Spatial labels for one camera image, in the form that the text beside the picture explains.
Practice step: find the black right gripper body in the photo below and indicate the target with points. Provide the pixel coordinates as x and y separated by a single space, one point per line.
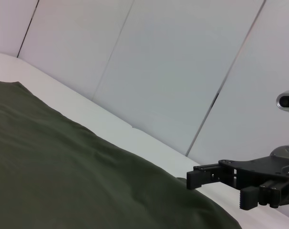
254 170

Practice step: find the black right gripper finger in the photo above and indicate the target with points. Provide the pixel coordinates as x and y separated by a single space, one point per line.
197 180
249 198

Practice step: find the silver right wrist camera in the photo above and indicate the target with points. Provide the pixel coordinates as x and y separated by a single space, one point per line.
287 101

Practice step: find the dark green shirt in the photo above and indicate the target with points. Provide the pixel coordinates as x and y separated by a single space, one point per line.
63 167

